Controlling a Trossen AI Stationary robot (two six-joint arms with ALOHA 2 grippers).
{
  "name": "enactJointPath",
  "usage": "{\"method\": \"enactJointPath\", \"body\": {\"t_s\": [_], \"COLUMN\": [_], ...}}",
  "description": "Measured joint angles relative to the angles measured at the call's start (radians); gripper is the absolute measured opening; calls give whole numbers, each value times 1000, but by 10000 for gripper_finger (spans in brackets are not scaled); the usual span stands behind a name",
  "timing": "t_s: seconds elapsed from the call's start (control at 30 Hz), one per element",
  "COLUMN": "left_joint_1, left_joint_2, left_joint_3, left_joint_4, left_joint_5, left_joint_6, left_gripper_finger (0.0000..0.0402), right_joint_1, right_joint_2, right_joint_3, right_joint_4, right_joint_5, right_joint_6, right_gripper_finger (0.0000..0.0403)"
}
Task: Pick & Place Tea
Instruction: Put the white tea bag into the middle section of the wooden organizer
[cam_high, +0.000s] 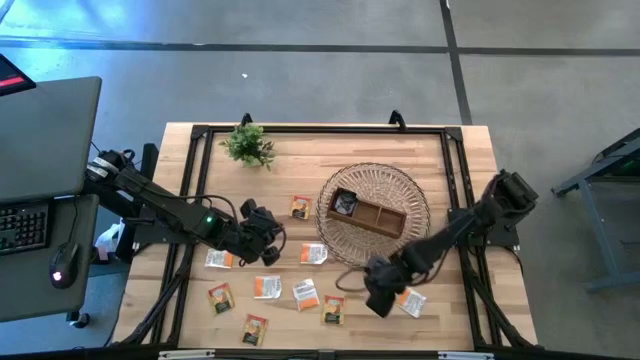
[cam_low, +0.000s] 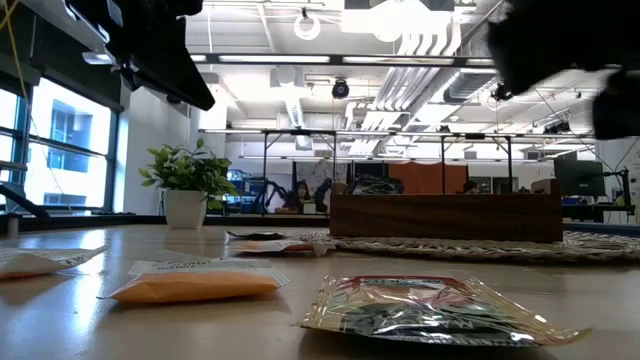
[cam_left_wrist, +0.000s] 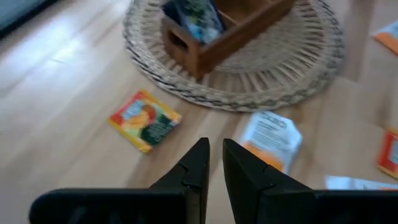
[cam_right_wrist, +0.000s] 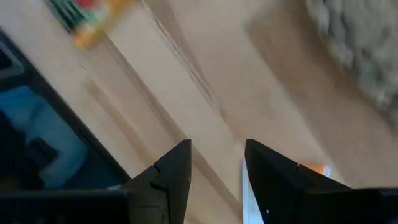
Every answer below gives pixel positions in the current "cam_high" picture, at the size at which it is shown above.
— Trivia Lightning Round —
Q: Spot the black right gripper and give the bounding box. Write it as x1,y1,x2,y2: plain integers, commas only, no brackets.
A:
363,255,409,319

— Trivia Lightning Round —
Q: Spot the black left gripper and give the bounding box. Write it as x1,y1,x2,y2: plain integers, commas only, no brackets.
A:
234,198,287,268

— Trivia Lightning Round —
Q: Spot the white orange Tazo tea packet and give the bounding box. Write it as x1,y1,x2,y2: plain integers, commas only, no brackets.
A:
204,248,235,270
299,242,329,266
253,275,283,300
292,278,321,313
396,287,428,320

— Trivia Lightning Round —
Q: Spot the dark blue tea packet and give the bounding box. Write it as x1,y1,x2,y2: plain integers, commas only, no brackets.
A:
333,190,359,216

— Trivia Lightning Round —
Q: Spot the brown wooden organizer box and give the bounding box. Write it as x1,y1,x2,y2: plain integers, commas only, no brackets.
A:
326,186,408,240

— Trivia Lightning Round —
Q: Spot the green plant in white pot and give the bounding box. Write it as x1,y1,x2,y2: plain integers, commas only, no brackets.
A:
218,122,277,172

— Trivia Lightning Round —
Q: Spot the wicker basket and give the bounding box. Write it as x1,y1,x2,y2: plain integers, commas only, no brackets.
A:
314,161,432,268

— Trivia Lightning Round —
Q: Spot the white plastic object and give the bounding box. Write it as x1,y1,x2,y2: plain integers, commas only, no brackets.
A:
93,222,126,264

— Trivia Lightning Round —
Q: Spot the black computer mouse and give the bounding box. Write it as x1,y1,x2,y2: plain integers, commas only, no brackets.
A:
48,242,80,290

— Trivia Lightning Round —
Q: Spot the blue framed workbench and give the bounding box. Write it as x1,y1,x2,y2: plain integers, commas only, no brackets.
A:
551,127,640,294

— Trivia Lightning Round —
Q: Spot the dark grey computer desk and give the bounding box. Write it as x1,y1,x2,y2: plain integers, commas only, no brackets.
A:
0,194,100,324

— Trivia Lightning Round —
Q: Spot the black keyboard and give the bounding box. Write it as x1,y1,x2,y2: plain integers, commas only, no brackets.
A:
0,199,54,257

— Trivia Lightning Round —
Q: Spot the black device with red screen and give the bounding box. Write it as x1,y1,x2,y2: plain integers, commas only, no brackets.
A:
0,52,37,97

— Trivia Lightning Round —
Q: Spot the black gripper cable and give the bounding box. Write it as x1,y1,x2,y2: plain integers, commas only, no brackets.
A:
333,266,374,294

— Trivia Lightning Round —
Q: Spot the silver aluminium bracket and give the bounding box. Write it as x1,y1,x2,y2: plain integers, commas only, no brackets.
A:
438,350,496,360
158,349,217,360

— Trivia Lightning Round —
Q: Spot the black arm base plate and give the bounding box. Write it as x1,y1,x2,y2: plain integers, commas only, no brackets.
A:
130,215,204,247
447,205,521,250

